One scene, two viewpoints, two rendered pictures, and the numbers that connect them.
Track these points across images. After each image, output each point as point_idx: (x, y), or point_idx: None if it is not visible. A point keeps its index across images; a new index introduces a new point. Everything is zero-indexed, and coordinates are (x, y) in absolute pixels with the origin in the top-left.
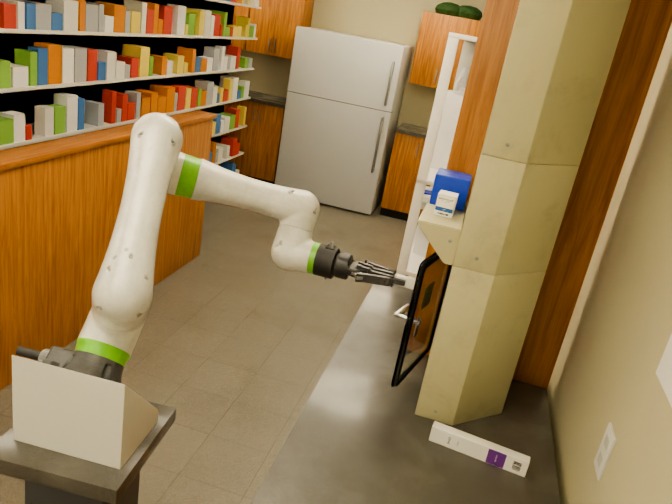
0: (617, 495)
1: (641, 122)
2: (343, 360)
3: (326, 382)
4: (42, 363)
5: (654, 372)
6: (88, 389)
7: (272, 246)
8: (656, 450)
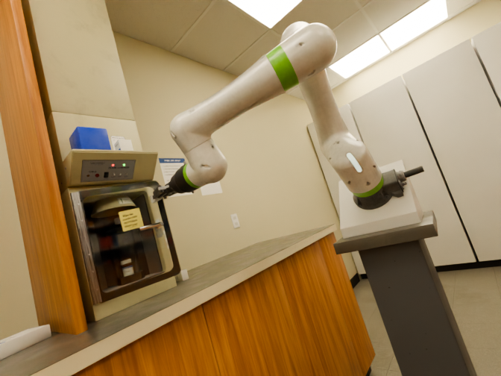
0: (186, 233)
1: None
2: (173, 301)
3: (212, 283)
4: (382, 166)
5: (167, 198)
6: None
7: (224, 157)
8: (188, 207)
